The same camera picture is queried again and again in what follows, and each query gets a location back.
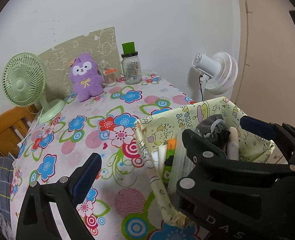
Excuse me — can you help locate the clear plastic bag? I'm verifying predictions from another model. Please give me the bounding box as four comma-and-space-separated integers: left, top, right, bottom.
167, 144, 195, 194

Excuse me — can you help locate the dark grey drawstring pouch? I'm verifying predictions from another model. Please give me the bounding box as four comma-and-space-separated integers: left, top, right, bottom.
195, 114, 230, 147

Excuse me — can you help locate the green orange packet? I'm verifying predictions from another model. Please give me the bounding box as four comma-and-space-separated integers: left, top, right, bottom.
162, 139, 177, 184

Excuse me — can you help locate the yellow fabric storage box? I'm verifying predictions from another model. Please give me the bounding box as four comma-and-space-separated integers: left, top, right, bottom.
133, 96, 277, 228

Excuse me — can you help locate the floral tablecloth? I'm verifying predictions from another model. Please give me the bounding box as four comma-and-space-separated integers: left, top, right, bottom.
10, 73, 207, 239

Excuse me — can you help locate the beige door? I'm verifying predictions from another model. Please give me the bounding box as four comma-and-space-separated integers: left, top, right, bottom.
232, 0, 295, 127

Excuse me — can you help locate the grey plaid pillow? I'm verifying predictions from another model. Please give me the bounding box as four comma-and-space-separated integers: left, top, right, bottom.
0, 157, 14, 215

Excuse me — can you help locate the white standing fan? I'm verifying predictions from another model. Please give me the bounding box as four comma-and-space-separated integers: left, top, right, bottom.
192, 51, 239, 101

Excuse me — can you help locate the glass jar green lid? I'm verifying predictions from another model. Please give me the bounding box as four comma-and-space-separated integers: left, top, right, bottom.
121, 42, 142, 85

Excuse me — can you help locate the purple plush toy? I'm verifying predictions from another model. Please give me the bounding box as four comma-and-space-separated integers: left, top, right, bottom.
69, 53, 104, 102

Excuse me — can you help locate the toothpick holder orange lid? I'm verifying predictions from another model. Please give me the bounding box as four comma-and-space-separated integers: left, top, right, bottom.
103, 68, 117, 87

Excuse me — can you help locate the green desk fan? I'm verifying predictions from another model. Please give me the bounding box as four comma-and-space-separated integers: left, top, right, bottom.
2, 53, 65, 124

